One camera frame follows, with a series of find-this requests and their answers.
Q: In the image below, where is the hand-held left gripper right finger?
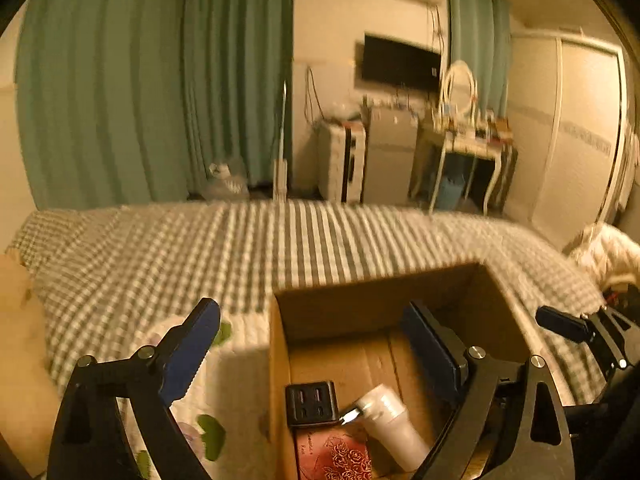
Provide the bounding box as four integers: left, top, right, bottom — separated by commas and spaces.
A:
402, 301, 576, 480

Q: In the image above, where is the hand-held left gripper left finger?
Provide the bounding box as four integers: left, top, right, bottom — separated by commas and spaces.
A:
47, 297, 221, 480

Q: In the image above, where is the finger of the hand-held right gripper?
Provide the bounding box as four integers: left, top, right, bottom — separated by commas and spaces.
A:
535, 305, 632, 368

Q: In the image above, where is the brown cardboard box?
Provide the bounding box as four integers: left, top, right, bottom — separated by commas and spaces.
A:
268, 262, 553, 480

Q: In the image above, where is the white floral cloth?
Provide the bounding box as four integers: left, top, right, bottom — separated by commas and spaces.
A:
122, 314, 274, 480

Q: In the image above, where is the white plastic bottle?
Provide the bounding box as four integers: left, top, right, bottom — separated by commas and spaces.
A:
340, 383, 432, 472

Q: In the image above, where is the white fluffy blanket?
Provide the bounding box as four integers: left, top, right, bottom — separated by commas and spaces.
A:
564, 222, 640, 295

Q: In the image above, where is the green checkered bed blanket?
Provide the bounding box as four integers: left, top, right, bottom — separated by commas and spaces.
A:
5, 199, 608, 411

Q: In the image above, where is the black multi-port charger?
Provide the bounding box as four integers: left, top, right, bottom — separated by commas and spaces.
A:
284, 380, 340, 429

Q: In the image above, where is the red patterned flat box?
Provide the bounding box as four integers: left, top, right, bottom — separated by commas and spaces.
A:
294, 424, 374, 480

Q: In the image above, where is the blue bin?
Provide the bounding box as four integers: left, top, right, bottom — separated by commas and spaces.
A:
434, 174, 464, 211

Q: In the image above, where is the yellow pillow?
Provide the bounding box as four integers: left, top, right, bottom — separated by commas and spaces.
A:
0, 252, 64, 479

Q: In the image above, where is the white sliding wardrobe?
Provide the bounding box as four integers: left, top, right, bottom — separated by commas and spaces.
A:
504, 29, 632, 252

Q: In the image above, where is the clear plastic bag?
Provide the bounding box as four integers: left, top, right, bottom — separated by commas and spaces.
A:
202, 159, 250, 199

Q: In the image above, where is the white vanity table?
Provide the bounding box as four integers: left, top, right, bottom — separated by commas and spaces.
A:
424, 114, 517, 217

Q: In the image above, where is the white standing pole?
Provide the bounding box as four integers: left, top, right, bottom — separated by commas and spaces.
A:
273, 80, 290, 202

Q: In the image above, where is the white box appliance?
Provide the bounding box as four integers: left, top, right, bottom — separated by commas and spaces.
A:
315, 120, 367, 205

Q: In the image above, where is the round white vanity mirror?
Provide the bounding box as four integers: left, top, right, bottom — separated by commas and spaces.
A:
439, 59, 479, 117

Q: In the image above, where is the wide green curtain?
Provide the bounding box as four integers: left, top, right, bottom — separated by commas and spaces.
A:
15, 0, 297, 211

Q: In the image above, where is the narrow green curtain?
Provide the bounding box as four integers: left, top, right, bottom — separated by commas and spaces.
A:
445, 0, 514, 122

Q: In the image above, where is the black wall television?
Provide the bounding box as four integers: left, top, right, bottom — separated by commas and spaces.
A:
355, 33, 444, 94

